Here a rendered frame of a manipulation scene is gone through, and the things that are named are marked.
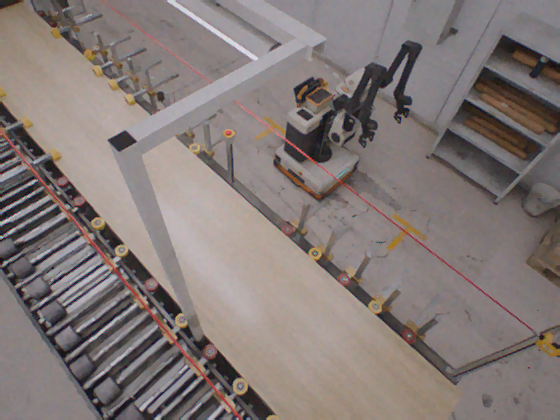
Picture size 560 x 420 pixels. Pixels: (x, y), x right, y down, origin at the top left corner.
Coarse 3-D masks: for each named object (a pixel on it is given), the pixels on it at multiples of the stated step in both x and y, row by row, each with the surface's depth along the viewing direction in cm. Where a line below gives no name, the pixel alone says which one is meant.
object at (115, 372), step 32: (0, 160) 308; (32, 224) 278; (32, 256) 252; (96, 256) 256; (96, 288) 243; (32, 320) 217; (96, 320) 234; (128, 320) 234; (64, 352) 221; (160, 352) 225; (96, 384) 213; (128, 384) 224; (224, 384) 206; (96, 416) 193; (192, 416) 207; (256, 416) 199
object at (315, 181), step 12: (276, 156) 384; (288, 156) 376; (312, 156) 379; (324, 156) 380; (336, 156) 380; (348, 156) 381; (288, 168) 380; (300, 168) 369; (312, 168) 369; (336, 168) 372; (348, 168) 376; (300, 180) 377; (312, 180) 364; (324, 180) 362; (336, 180) 373; (312, 192) 374; (324, 192) 368
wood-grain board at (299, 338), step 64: (0, 64) 329; (64, 64) 335; (64, 128) 293; (128, 128) 298; (128, 192) 264; (192, 192) 268; (192, 256) 241; (256, 256) 244; (256, 320) 221; (320, 320) 224; (256, 384) 202; (320, 384) 204; (384, 384) 206; (448, 384) 209
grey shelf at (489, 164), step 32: (512, 32) 297; (544, 32) 301; (480, 64) 326; (512, 64) 324; (480, 96) 353; (544, 96) 304; (448, 128) 385; (512, 128) 381; (448, 160) 409; (480, 160) 412; (512, 160) 363
